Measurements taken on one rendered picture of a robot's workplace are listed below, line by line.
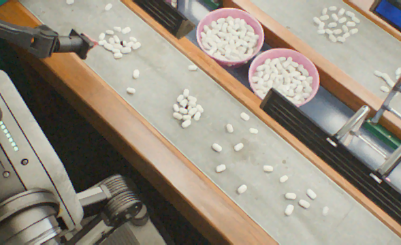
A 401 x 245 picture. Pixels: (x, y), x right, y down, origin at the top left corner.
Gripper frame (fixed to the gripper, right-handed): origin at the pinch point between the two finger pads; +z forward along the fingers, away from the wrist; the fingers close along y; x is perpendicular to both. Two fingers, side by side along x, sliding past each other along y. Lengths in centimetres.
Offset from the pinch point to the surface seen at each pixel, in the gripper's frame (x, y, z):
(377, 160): -16, -97, 52
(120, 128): 16.2, -28.4, -3.3
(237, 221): 13, -80, 2
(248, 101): -10, -51, 29
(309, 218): 3, -95, 19
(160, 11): -26.4, -19.2, -1.8
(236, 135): 0, -57, 21
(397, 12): -63, -72, 43
